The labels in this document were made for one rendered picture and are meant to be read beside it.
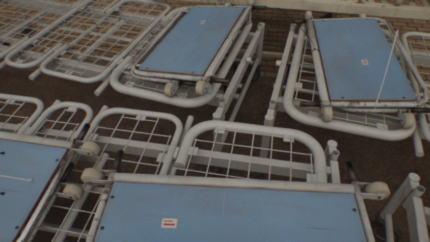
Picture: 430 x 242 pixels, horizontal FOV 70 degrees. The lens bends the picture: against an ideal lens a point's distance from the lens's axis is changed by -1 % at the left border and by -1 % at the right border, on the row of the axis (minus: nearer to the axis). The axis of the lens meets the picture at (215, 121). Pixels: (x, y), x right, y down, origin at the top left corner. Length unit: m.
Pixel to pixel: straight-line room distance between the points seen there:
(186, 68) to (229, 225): 0.80
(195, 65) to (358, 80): 0.72
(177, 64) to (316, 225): 0.93
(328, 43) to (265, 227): 1.12
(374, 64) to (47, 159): 1.40
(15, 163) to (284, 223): 0.90
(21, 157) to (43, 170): 0.11
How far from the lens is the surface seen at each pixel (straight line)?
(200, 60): 1.45
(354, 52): 1.67
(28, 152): 1.25
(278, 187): 0.92
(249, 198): 0.89
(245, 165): 1.21
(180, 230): 0.85
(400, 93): 1.47
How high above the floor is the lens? 1.39
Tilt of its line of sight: 45 degrees down
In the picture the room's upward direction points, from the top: 1 degrees counter-clockwise
